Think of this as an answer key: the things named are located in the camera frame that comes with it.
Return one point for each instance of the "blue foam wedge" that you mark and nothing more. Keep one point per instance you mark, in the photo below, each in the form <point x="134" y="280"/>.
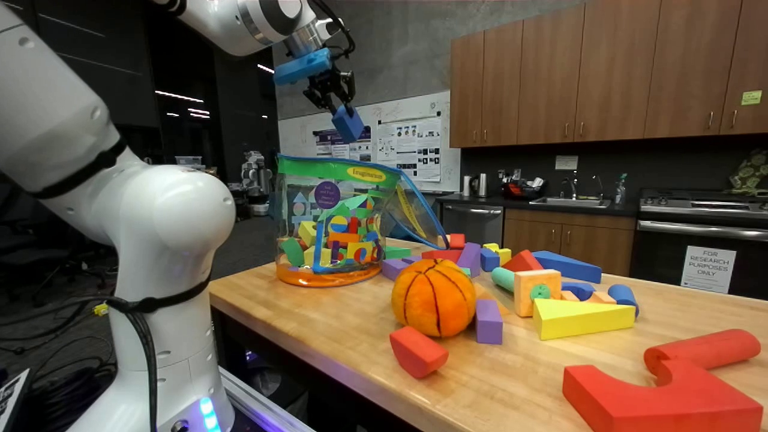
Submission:
<point x="567" y="266"/>

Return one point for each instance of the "green sticky note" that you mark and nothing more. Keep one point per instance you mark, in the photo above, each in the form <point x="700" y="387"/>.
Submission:
<point x="751" y="98"/>

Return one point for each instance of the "mint green foam cylinder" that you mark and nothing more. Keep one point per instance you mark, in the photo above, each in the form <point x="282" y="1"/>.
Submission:
<point x="503" y="279"/>

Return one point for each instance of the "heap of foam blocks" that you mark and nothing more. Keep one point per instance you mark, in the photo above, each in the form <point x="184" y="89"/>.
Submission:
<point x="336" y="240"/>

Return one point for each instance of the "stove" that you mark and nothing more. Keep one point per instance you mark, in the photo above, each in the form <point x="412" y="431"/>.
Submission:
<point x="696" y="228"/>

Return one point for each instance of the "white paper sign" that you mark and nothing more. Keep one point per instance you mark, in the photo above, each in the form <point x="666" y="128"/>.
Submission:
<point x="708" y="270"/>

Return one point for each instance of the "whiteboard with posters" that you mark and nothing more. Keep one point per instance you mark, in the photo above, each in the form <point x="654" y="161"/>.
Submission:
<point x="414" y="144"/>

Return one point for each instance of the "long red foam half cylinder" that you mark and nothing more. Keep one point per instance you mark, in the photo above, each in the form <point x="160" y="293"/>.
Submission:
<point x="705" y="350"/>

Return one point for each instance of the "blue foam half cylinder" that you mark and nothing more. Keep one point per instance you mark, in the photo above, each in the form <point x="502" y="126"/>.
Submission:
<point x="579" y="290"/>

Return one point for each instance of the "orange foam cube green circle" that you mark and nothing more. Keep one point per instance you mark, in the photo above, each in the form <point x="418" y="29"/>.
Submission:
<point x="534" y="294"/>

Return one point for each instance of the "tap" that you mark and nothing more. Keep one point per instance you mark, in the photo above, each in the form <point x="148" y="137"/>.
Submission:
<point x="571" y="187"/>

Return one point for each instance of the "steel kettle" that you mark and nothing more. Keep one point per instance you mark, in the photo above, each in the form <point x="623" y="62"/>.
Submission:
<point x="480" y="186"/>

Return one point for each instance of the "spray bottle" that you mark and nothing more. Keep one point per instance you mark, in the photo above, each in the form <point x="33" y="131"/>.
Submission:
<point x="620" y="193"/>

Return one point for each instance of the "purple foam block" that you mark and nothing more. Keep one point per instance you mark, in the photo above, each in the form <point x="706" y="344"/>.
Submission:
<point x="470" y="258"/>
<point x="396" y="268"/>
<point x="489" y="321"/>

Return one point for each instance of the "yellow foam block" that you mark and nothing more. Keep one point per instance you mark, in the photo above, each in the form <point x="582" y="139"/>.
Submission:
<point x="504" y="255"/>

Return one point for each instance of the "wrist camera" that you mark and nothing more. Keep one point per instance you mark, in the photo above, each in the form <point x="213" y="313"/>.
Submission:
<point x="303" y="65"/>

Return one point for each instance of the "red foam triangle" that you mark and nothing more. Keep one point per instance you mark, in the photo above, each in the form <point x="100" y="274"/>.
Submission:
<point x="522" y="263"/>

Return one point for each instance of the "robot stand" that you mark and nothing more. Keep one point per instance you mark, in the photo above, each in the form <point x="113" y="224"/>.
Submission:
<point x="264" y="408"/>

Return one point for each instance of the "wooden base cabinets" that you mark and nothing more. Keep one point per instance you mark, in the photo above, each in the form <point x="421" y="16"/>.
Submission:
<point x="570" y="240"/>

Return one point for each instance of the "dishwasher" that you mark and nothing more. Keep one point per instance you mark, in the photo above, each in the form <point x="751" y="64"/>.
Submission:
<point x="474" y="223"/>

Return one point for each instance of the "blue foam cube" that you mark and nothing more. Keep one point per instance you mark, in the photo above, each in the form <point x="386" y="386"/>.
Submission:
<point x="489" y="260"/>

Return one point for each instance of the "grey robot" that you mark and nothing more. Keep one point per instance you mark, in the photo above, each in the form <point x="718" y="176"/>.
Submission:
<point x="256" y="180"/>

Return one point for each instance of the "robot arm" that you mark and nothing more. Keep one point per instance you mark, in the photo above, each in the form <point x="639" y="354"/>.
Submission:
<point x="90" y="198"/>

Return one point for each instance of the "orange plush basketball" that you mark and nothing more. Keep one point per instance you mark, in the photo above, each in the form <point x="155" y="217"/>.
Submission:
<point x="433" y="297"/>

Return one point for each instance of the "black tray with items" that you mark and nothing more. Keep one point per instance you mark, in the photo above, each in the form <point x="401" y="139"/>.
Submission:
<point x="521" y="190"/>

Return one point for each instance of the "sink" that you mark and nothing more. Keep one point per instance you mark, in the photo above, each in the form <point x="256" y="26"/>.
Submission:
<point x="570" y="202"/>

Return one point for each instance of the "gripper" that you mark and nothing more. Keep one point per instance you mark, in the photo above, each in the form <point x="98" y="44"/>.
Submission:
<point x="336" y="79"/>

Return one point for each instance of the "patterned oven mitt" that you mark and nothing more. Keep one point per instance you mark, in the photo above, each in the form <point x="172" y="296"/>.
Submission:
<point x="750" y="174"/>

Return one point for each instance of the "clear plastic bag green trim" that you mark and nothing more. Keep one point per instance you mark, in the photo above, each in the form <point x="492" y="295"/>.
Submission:
<point x="336" y="180"/>

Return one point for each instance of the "wooden wall cabinets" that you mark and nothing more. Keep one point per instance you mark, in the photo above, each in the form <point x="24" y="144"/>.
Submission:
<point x="606" y="72"/>

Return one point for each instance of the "blue foam block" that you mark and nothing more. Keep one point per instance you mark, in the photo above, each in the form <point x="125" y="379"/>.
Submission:
<point x="348" y="124"/>

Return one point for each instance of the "white cup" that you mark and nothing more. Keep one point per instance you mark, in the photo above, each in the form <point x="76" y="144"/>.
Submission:
<point x="466" y="186"/>

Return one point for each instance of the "orange foam block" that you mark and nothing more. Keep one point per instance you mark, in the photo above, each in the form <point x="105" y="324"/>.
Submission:
<point x="602" y="297"/>

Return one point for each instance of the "yellow foam wedge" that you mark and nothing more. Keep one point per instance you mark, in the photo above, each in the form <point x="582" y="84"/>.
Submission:
<point x="576" y="318"/>

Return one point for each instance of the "large red foam block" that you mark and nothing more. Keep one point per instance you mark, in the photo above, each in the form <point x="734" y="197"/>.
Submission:
<point x="654" y="405"/>

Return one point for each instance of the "flat red foam block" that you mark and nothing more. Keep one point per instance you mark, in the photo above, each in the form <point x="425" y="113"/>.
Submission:
<point x="441" y="255"/>

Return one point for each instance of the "green foam block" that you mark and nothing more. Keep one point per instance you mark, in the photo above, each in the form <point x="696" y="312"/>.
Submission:
<point x="397" y="252"/>

